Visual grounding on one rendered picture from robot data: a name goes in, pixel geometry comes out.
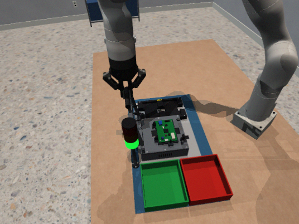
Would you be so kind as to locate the green circuit board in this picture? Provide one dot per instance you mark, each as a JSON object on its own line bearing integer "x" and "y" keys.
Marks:
{"x": 165, "y": 130}

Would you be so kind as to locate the green open tray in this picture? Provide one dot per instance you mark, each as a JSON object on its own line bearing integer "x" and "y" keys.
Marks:
{"x": 162, "y": 184}

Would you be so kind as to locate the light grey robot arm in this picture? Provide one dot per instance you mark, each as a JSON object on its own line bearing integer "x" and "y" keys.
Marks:
{"x": 268, "y": 17}

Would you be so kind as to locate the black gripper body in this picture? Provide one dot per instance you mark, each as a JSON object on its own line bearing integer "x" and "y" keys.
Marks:
{"x": 123, "y": 67}

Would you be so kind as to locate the red bin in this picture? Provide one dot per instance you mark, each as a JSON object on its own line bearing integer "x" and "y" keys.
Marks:
{"x": 205, "y": 180}

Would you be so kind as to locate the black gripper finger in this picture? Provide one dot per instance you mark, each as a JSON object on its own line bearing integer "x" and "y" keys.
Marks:
{"x": 109, "y": 80}
{"x": 137, "y": 81}

